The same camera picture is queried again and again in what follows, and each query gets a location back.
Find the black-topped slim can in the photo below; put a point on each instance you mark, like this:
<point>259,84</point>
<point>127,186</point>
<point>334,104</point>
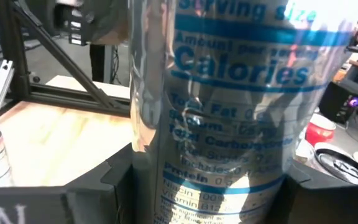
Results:
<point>340,165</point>

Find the red soda can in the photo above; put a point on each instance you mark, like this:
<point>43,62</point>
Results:
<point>320,133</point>

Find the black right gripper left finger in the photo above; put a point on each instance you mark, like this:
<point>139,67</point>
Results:
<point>73,202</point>

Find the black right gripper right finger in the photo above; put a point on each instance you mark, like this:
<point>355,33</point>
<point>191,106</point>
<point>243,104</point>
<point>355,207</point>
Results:
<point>328,205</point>

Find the black device blue light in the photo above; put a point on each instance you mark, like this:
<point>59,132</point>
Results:
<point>337,102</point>

